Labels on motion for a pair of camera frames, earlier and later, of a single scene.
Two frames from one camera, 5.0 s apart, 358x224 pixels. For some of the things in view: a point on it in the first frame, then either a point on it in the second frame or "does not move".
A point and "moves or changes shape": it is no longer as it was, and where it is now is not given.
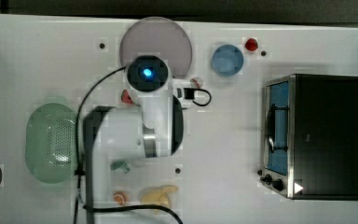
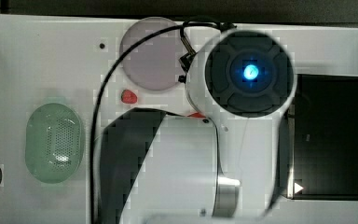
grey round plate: [160, 36] does not move
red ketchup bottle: [196, 82] moves or changes shape
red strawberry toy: [126, 97] does not move
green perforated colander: [51, 142] does not move
